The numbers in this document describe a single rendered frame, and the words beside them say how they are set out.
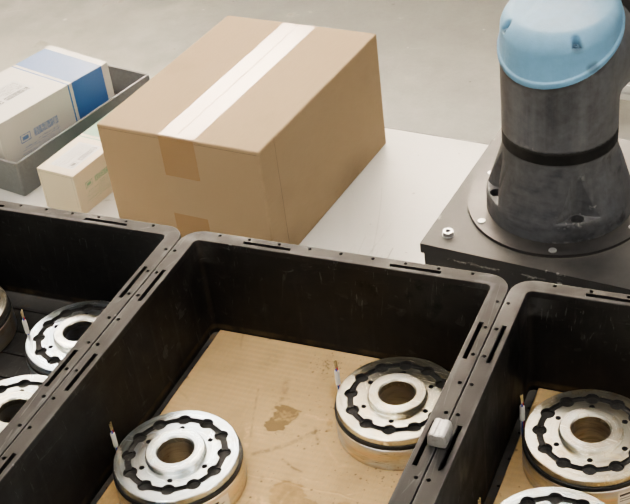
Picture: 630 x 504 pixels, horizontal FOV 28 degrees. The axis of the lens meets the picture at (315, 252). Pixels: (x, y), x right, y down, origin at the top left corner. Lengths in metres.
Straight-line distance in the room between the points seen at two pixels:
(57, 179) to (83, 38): 2.25
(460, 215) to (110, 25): 2.66
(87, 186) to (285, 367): 0.58
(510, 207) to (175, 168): 0.40
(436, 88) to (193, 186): 1.88
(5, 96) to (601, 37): 0.87
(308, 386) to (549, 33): 0.39
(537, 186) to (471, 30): 2.32
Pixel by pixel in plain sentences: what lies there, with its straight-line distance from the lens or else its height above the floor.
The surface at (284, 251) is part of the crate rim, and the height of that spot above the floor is 0.93.
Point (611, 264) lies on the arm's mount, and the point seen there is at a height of 0.80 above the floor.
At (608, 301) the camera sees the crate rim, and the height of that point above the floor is 0.93.
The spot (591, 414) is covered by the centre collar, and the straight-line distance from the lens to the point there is 0.99.
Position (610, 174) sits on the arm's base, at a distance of 1.27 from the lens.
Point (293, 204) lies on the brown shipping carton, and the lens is 1.45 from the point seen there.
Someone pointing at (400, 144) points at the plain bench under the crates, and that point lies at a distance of 1.65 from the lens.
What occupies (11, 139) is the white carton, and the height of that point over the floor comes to 0.76.
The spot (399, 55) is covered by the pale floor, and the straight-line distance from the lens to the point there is 3.45.
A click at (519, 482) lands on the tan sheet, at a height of 0.83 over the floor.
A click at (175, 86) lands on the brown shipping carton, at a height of 0.86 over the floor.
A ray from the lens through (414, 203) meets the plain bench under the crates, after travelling 1.53.
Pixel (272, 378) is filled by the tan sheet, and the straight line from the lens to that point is 1.10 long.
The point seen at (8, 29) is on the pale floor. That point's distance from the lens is 4.01.
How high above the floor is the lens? 1.54
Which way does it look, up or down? 35 degrees down
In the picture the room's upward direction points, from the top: 8 degrees counter-clockwise
